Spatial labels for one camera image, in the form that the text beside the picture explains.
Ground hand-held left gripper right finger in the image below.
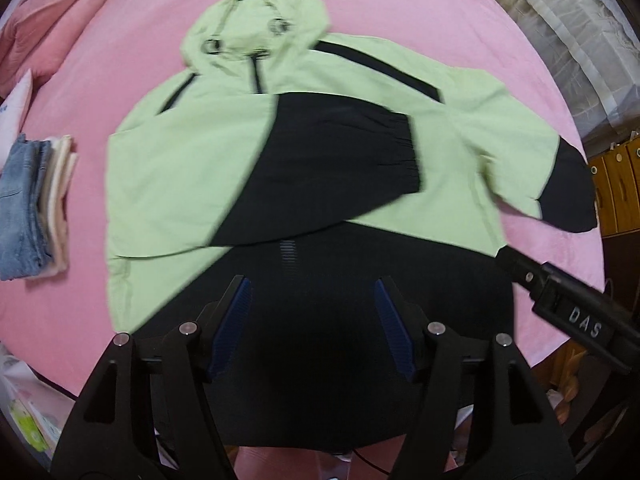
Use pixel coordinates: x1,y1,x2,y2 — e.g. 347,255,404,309
374,276,577,480

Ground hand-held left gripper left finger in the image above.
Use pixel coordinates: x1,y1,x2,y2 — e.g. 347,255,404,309
50,274,251,480

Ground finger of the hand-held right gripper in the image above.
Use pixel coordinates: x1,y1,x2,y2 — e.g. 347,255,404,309
496,244,547,295

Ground green and black hooded jacket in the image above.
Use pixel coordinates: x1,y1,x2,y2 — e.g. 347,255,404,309
102,0,598,461

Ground wooden drawer cabinet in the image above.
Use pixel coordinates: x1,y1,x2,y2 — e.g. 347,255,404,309
587,130,640,236

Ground person's pink trouser legs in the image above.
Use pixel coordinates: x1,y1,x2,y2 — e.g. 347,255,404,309
237,400,476,480

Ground folded cream garment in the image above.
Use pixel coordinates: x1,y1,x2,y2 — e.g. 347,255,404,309
42,134,80,273

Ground printed nightstand cover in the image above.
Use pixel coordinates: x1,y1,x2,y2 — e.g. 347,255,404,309
0,345,76,466

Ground green tissue packet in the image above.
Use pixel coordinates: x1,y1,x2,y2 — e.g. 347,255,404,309
10,402,43,441

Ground folded blue jeans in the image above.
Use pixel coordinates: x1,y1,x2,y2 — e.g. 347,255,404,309
0,134,55,281

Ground pink bed blanket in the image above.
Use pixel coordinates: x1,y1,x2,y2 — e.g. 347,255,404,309
0,0,608,396

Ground white printed cushion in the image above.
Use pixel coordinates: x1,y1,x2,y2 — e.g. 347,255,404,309
0,67,35,153

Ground folded pink quilt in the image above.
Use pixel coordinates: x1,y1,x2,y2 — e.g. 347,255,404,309
0,0,113,98

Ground black cable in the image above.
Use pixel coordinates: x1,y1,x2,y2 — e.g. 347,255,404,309
345,452,401,478

